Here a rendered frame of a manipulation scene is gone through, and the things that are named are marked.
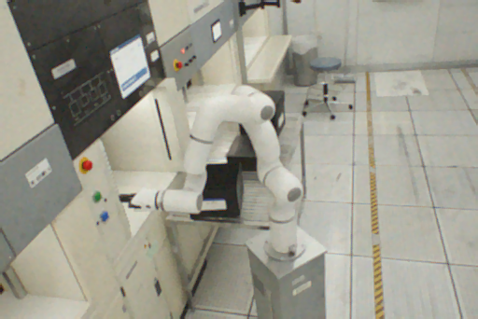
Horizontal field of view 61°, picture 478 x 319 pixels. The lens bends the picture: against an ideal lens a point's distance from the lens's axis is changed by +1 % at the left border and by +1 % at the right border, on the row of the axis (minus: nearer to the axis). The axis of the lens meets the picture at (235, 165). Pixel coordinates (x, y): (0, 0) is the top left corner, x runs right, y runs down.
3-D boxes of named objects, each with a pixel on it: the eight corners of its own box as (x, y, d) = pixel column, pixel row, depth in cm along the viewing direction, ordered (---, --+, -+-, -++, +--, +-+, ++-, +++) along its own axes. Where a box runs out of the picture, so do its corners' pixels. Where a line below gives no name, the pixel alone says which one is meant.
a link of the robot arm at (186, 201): (172, 186, 157) (161, 193, 148) (203, 187, 153) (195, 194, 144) (174, 206, 159) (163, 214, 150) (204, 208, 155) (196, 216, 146)
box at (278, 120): (277, 140, 277) (274, 105, 264) (238, 138, 286) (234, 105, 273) (287, 121, 300) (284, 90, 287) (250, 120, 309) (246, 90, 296)
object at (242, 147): (273, 172, 243) (271, 153, 236) (226, 170, 251) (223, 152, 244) (280, 147, 267) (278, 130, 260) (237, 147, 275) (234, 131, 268)
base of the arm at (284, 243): (314, 248, 183) (312, 216, 174) (279, 267, 176) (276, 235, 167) (288, 227, 198) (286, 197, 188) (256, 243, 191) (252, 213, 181)
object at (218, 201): (189, 218, 213) (183, 192, 205) (197, 188, 237) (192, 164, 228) (240, 216, 210) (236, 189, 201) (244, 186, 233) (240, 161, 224)
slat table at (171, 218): (284, 325, 238) (274, 227, 199) (189, 312, 255) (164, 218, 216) (306, 196, 344) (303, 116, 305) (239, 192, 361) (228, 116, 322)
